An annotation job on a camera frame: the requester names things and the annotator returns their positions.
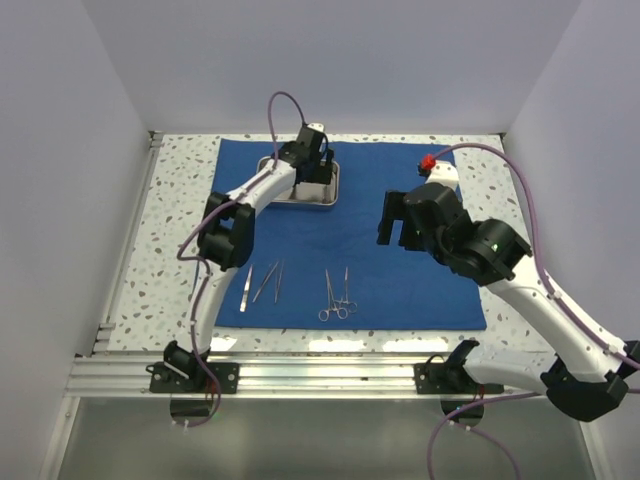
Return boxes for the stainless steel tray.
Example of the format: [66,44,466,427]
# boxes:
[247,157,340,212]

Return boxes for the blue surgical cloth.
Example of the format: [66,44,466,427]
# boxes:
[216,142,486,331]

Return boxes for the steel hemostat clamp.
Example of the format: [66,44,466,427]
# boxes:
[318,270,348,323]
[338,267,358,314]

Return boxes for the wide steel tweezers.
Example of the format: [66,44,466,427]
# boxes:
[239,264,254,313]

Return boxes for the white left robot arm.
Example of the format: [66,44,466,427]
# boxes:
[163,124,334,393]

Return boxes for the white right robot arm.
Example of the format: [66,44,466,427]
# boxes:
[377,182,639,422]

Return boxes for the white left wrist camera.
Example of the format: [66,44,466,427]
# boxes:
[308,122,325,133]

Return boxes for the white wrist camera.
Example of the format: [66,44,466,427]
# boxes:
[426,161,460,190]
[308,122,325,133]

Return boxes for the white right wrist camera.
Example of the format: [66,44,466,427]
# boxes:
[426,161,460,190]

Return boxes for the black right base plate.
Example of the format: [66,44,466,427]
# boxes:
[413,354,505,396]

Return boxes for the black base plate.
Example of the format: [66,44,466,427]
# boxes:
[145,362,240,394]
[413,354,505,396]

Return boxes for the aluminium left side rail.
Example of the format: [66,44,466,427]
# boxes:
[90,131,165,355]

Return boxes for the aluminium rail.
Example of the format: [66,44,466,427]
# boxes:
[90,131,165,355]
[63,349,591,401]

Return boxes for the aluminium front rail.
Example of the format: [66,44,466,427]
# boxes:
[63,349,591,401]

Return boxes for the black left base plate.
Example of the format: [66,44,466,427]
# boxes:
[145,362,240,394]

